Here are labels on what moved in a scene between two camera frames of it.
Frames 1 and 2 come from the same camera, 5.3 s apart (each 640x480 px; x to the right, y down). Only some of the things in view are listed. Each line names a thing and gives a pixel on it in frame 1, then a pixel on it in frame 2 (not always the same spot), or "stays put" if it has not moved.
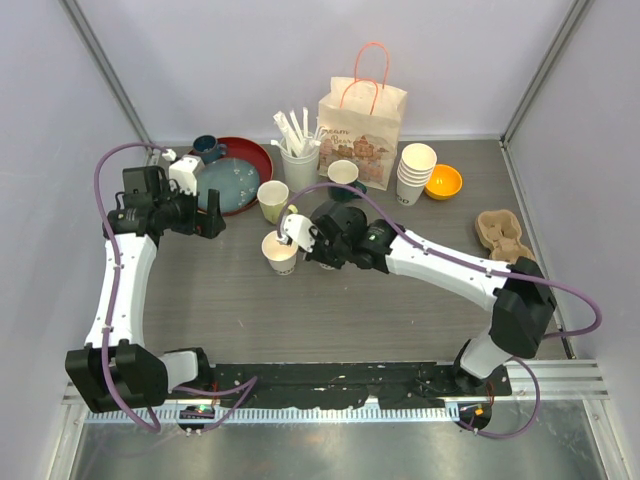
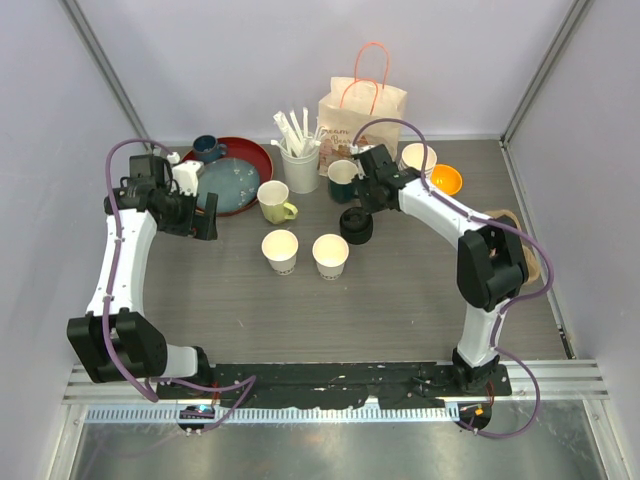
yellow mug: x=272 y=196 stays put
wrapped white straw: x=297 y=141 stays put
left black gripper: x=204 y=224 stays put
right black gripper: x=315 y=254 -> x=371 y=208
